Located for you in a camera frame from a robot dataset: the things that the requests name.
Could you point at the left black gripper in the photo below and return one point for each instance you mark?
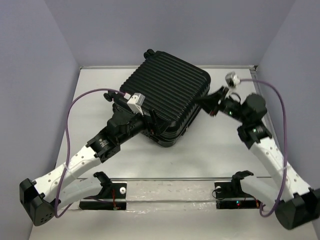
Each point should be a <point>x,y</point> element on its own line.
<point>156,125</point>

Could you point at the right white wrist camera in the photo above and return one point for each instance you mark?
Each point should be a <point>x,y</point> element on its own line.
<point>232,82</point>

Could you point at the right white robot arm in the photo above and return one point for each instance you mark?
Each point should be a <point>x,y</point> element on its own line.
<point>293,200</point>

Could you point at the black hard-shell suitcase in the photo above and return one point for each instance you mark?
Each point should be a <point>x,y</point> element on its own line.
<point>170,86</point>

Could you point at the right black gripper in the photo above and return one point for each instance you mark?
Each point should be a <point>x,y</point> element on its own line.
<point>210,101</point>

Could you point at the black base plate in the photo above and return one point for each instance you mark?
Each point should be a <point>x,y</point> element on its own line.
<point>110,197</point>
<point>230,196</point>

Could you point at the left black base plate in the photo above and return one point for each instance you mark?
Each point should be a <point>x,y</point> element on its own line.
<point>110,197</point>

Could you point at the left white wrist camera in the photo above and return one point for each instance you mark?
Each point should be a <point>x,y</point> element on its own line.
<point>135,102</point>

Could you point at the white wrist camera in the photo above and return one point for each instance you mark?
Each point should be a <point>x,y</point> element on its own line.
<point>232,82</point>
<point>135,102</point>

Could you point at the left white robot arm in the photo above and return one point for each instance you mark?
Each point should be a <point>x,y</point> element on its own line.
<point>42,197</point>

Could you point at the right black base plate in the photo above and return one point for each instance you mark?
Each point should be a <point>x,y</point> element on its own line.
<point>230,196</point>

